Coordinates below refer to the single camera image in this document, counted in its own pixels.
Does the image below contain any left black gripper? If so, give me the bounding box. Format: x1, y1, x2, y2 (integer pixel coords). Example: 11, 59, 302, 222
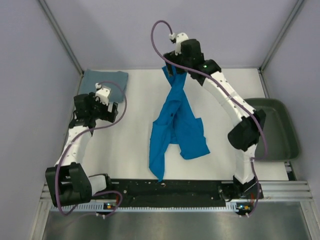
89, 92, 118, 123

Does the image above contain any bright blue t shirt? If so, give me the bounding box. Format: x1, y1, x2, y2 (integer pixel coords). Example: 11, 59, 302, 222
149, 66, 210, 182

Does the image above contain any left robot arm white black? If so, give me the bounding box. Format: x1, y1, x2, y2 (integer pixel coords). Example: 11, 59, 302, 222
45, 88, 118, 207

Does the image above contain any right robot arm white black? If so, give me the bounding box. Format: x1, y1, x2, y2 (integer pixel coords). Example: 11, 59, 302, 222
163, 34, 266, 200

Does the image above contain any folded grey-blue t shirt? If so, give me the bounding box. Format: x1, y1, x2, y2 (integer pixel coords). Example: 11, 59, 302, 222
78, 69, 129, 103

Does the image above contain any dark green plastic bin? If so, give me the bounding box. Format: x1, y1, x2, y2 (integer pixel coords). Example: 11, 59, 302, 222
246, 98, 300, 162

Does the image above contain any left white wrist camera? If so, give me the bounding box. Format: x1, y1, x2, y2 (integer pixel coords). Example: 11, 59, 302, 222
95, 83, 111, 106

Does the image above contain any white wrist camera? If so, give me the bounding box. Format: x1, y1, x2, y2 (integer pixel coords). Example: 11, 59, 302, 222
95, 83, 111, 106
169, 32, 189, 56

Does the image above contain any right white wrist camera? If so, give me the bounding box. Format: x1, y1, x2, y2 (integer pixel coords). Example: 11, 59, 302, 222
169, 32, 189, 56

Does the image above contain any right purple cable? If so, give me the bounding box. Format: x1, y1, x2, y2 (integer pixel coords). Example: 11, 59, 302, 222
150, 20, 269, 218

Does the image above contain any purple cable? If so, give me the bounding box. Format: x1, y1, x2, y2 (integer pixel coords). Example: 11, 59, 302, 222
150, 20, 269, 218
54, 80, 129, 221

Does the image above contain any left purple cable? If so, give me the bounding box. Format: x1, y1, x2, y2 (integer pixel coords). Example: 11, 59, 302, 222
54, 80, 129, 221

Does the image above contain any grey slotted cable duct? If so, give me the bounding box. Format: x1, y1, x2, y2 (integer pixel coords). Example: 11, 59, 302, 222
50, 198, 252, 213

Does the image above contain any left aluminium corner post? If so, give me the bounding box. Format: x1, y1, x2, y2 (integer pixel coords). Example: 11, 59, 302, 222
36, 0, 84, 75

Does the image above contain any aluminium corner post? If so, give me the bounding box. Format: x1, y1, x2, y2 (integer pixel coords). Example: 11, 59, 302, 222
258, 0, 307, 74
36, 0, 84, 75

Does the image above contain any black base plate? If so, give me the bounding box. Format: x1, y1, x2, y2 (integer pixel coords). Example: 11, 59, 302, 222
107, 178, 264, 207

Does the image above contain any right aluminium corner post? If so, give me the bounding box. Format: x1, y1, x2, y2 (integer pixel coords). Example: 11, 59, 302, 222
258, 0, 307, 74

